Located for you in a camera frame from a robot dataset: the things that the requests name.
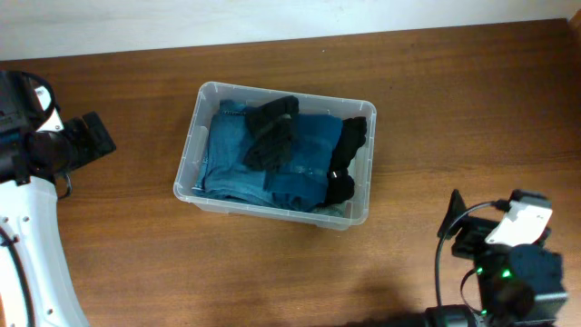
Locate light blue jeans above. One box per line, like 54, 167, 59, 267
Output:
312, 202, 348, 217

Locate dark blue jeans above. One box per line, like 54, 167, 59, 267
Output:
192, 100, 274, 207

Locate black taped clothing bundle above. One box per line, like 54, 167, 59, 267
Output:
320, 116, 367, 207

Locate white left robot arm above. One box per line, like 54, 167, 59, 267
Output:
1, 71, 116, 326

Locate small black clothing bundle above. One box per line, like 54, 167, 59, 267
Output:
243, 95, 300, 172

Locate blue taped clothing bundle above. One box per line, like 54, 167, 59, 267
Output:
265, 114, 343, 212

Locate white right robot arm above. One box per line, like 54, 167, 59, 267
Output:
421, 189, 568, 327

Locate clear plastic storage bin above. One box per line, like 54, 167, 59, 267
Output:
173, 82, 377, 231

